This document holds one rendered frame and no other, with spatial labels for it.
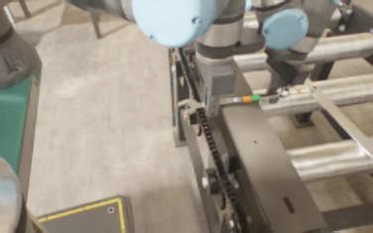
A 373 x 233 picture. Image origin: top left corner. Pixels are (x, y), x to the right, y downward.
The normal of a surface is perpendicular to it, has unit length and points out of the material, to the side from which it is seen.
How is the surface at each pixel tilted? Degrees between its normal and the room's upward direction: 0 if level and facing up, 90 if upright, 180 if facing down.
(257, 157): 0
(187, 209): 0
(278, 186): 0
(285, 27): 94
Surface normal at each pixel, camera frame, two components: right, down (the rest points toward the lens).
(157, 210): 0.00, -0.70
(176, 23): -0.38, 0.66
